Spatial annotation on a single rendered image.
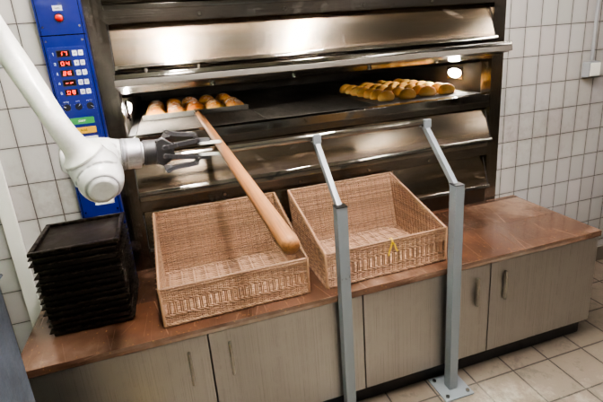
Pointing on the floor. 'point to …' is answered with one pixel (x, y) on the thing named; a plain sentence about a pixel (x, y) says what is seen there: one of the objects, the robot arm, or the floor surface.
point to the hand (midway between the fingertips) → (210, 147)
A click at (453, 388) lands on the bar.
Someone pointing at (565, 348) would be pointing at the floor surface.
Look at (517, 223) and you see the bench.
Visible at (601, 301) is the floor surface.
